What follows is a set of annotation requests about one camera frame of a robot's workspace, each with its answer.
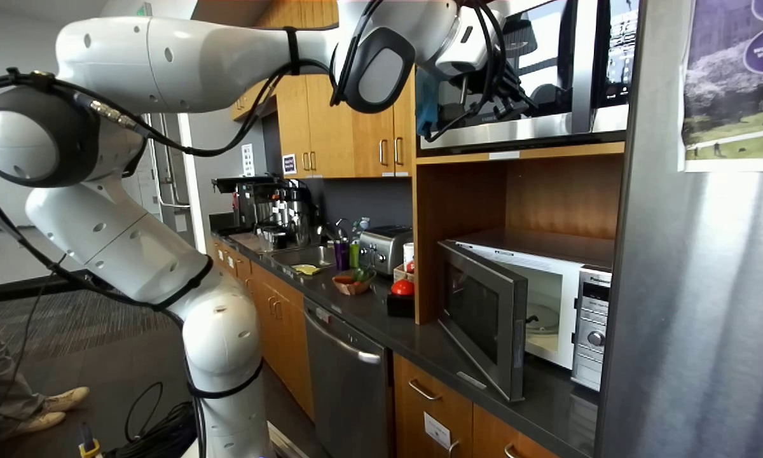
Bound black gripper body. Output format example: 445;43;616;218
480;47;533;110

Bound stainless steel black microwave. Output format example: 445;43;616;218
415;0;642;154

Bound wooden microwave shelf unit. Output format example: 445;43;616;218
408;136;630;327

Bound white microwave with open door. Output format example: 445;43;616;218
435;235;616;403

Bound purple landscape poster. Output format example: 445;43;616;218
677;0;763;174

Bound silver toaster oven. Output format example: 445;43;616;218
355;227;415;276

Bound black coffee machine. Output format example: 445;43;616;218
228;172;314;235

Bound brown bowl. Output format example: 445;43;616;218
328;267;374;299

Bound stainless steel refrigerator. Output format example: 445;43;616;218
594;0;763;458

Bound small black container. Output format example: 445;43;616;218
256;223;293;251

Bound white strip label on countertop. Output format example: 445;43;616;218
454;369;490;393

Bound wooden base cabinet with label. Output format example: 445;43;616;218
392;354;562;458

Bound white label on cabinet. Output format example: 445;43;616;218
422;410;458;453

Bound stainless steel dishwasher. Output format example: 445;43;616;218
302;295;397;458

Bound beige shoe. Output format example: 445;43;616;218
0;407;69;442
36;384;91;416

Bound yellow black plug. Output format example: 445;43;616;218
73;433;103;458

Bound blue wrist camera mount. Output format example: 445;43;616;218
415;76;443;139

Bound wooden wall cabinet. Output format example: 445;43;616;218
227;0;416;183

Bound steel dishwasher handle bar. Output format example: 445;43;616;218
305;312;384;367

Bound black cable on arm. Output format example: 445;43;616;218
0;0;532;160

